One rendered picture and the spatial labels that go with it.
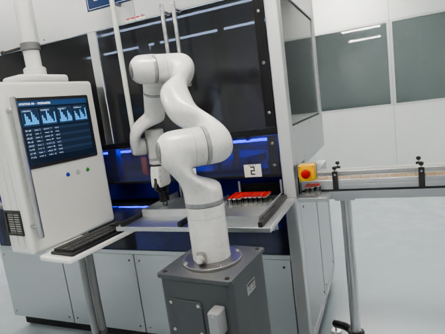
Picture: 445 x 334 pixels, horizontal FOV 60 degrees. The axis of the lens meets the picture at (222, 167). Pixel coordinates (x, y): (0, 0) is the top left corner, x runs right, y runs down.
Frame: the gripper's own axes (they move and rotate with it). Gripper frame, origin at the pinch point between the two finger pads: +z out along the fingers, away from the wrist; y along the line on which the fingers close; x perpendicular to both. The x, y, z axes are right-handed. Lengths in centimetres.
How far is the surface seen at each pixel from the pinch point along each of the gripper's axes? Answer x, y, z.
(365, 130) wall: 67, -480, 24
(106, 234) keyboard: -24.1, 15.2, 12.9
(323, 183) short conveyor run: 68, -31, 4
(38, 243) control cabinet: -47, 33, 11
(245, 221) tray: 45.0, 16.9, 6.7
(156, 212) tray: -1.6, 5.7, 5.7
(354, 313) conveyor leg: 76, -35, 72
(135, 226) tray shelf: -4.0, 19.5, 7.9
